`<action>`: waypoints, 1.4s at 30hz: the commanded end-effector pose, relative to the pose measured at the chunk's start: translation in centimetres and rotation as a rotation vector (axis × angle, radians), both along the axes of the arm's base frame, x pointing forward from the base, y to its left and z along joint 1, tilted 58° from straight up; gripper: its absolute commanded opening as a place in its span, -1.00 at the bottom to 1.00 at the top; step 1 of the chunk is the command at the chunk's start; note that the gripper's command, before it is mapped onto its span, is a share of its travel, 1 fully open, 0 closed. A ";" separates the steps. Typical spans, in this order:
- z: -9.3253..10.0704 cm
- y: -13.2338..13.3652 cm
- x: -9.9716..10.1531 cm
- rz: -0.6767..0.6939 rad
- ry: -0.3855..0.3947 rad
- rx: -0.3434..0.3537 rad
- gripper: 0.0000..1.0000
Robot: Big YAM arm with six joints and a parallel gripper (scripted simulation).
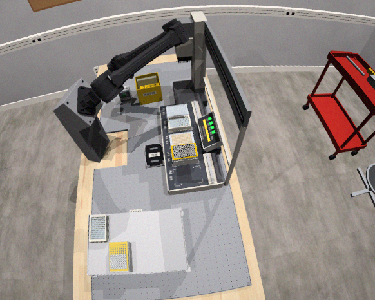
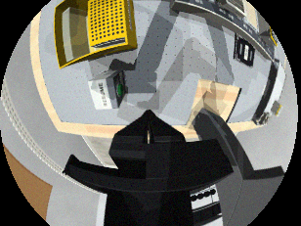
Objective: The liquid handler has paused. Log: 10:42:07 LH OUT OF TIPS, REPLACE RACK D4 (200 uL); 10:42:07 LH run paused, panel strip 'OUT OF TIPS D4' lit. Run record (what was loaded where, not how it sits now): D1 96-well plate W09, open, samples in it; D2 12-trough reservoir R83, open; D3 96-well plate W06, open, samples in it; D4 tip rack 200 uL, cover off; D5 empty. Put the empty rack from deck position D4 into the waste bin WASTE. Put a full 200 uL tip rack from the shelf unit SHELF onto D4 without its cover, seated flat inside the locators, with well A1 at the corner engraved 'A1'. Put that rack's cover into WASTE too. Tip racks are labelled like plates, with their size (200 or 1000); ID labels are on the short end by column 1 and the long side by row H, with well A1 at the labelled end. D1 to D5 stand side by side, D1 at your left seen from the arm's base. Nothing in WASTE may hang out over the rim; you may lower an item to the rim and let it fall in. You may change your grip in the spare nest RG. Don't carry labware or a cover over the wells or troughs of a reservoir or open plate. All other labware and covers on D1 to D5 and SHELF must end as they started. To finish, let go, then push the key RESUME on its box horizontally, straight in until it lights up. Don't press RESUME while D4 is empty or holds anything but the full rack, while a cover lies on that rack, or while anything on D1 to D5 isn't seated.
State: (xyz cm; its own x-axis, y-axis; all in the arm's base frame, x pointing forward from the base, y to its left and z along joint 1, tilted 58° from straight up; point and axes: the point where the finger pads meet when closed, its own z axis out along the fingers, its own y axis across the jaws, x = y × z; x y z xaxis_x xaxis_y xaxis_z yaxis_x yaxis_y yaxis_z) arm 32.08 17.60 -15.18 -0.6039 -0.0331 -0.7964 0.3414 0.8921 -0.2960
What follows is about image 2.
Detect grey tip rack with yellow label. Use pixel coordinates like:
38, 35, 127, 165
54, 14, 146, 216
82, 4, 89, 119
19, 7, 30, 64
256, 10, 278, 47

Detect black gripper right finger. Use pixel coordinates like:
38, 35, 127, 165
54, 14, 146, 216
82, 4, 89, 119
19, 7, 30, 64
149, 110, 186, 144

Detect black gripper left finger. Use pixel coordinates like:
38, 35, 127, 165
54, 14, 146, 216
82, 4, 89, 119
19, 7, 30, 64
112, 110, 149, 144

